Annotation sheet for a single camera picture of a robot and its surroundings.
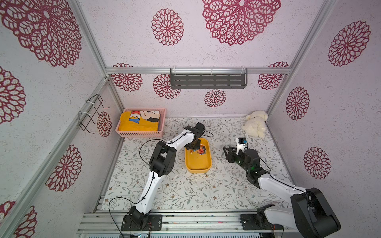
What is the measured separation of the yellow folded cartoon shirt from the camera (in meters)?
1.05

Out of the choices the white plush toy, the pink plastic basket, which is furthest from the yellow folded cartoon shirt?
the white plush toy

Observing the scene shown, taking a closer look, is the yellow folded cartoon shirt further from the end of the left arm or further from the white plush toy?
the white plush toy

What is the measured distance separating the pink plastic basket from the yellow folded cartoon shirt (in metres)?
0.01

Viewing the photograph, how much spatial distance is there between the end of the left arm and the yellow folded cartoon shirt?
317 mm

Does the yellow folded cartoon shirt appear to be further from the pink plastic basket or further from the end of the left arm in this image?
the end of the left arm

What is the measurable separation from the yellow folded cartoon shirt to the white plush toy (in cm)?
66

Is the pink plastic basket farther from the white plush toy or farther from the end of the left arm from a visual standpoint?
the white plush toy

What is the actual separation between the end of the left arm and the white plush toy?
38 cm

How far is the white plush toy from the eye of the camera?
1049mm

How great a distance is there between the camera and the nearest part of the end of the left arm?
78cm

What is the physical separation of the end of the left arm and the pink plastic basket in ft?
0.84

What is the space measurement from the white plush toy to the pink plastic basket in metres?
0.60

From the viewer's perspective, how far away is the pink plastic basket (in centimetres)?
105

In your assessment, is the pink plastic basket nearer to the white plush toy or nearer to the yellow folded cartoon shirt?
the yellow folded cartoon shirt
